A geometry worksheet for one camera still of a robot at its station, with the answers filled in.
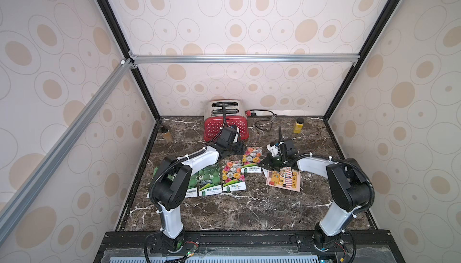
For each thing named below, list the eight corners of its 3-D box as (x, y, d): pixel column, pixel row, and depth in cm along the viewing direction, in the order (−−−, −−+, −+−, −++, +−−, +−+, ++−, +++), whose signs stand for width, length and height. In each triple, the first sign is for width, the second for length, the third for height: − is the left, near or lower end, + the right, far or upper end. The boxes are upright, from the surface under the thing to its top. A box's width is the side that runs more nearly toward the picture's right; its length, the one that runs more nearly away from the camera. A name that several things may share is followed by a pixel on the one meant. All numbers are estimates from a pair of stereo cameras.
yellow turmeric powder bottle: (293, 134, 114) (298, 123, 106) (292, 129, 116) (296, 117, 108) (300, 134, 114) (305, 123, 106) (298, 129, 116) (303, 117, 108)
